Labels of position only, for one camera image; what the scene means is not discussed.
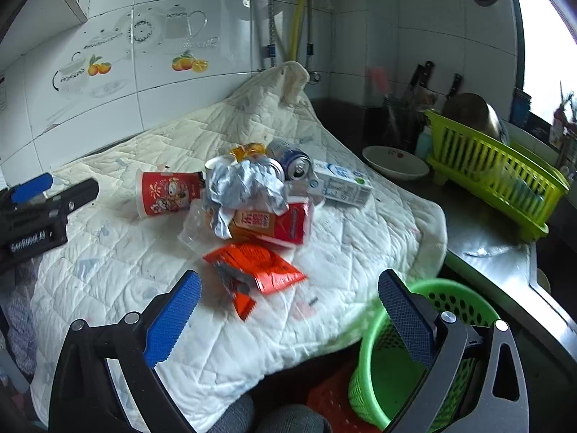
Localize red cartoon paper cup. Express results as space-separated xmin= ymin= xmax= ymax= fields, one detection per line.
xmin=136 ymin=171 xmax=206 ymax=218

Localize orange snack wrapper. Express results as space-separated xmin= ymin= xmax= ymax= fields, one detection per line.
xmin=203 ymin=241 xmax=307 ymax=321

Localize white milk carton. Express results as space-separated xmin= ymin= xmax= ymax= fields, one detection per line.
xmin=308 ymin=159 xmax=373 ymax=207

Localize silver foil wrapper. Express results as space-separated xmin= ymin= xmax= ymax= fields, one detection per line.
xmin=206 ymin=158 xmax=289 ymax=240

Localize blue drink can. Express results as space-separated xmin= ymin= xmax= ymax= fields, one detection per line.
xmin=266 ymin=139 xmax=312 ymax=181

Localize green perforated trash basket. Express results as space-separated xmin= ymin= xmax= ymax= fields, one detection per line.
xmin=348 ymin=279 xmax=499 ymax=429

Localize white quilted cloth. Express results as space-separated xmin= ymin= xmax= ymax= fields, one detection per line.
xmin=28 ymin=60 xmax=448 ymax=431

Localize red plastic stool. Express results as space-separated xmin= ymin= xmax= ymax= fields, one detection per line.
xmin=306 ymin=364 xmax=379 ymax=433

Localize white ceramic bowl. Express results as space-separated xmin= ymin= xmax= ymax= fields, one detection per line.
xmin=362 ymin=146 xmax=430 ymax=181

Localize lime green dish rack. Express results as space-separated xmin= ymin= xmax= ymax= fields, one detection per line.
xmin=426 ymin=110 xmax=569 ymax=242

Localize yellow crumpled plastic wrapper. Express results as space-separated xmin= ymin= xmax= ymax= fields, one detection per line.
xmin=229 ymin=143 xmax=266 ymax=162

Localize steel pot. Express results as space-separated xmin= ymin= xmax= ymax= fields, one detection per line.
xmin=441 ymin=93 xmax=510 ymax=145

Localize yellow gas hose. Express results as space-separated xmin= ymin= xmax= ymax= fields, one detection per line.
xmin=287 ymin=0 xmax=317 ymax=63

